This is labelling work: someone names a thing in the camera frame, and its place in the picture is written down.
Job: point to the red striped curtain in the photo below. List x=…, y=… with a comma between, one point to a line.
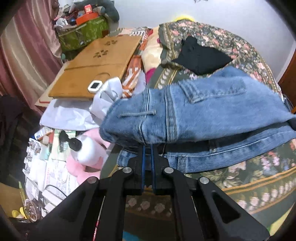
x=30, y=49

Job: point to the grey plush toy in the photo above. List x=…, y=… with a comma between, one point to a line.
x=107, y=8

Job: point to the orange white patterned cloth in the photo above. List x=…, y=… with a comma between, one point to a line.
x=134, y=69

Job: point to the small white digital device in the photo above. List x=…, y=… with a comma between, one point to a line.
x=95, y=86

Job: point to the orange box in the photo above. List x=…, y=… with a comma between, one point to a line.
x=86, y=17

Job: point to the yellow pillow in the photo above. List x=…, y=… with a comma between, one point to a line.
x=184, y=17

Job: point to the pink plush toy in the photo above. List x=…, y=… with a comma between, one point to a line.
x=90, y=159

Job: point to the folded black pants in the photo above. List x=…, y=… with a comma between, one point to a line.
x=200, y=60

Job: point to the green patterned bag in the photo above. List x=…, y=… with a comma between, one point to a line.
x=84, y=34

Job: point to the beige pink blanket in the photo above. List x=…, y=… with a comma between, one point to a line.
x=151, y=56

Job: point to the wooden lap desk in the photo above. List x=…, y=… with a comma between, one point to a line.
x=102, y=59

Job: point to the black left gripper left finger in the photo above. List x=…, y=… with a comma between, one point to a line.
x=96, y=209

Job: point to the floral green bedspread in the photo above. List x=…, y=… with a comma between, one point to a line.
x=264, y=185

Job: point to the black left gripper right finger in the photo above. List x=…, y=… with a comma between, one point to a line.
x=202, y=211

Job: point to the blue denim jeans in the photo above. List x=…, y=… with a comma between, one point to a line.
x=203, y=124

